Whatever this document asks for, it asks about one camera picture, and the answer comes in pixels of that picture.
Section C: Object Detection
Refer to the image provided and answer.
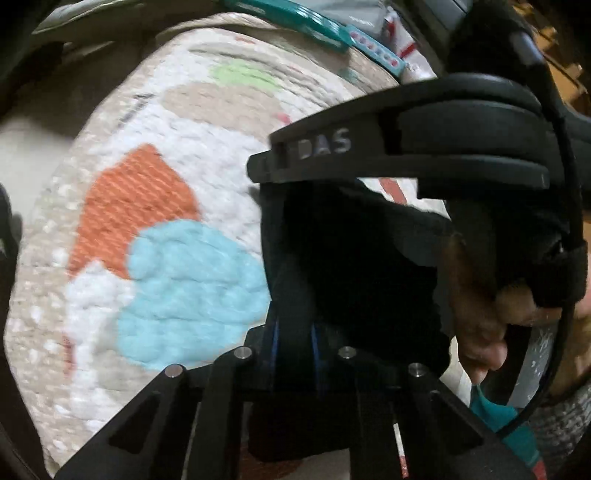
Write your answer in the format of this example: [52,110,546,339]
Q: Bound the black pants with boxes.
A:
[249,178,455,464]

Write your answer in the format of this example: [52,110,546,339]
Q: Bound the person's right hand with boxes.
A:
[441,233,589,385]

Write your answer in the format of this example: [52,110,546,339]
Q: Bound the teal box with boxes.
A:
[222,0,352,51]

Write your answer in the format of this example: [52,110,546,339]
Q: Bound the black cable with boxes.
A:
[496,28,585,441]

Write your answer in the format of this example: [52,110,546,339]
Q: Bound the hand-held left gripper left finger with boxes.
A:
[54,318,283,480]

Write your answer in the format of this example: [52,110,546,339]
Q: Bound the wooden furniture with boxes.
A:
[538,0,591,116]

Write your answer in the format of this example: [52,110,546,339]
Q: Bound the teal strip with red dots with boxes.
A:
[344,25,407,77]

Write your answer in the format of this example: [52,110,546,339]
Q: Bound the person's right forearm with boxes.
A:
[551,316,591,400]

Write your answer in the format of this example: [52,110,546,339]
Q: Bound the teal cloth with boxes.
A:
[471,385,546,469]

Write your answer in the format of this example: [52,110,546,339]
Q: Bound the grey knit cloth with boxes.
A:
[529,392,591,474]

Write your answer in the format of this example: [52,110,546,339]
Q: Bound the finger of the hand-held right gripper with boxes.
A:
[246,150,289,184]

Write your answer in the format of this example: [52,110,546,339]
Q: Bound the colourful tufted rug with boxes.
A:
[9,11,472,480]

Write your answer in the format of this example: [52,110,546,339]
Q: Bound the black wrist strap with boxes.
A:
[529,244,589,309]

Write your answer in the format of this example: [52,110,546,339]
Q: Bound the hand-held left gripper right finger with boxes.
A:
[308,322,539,480]

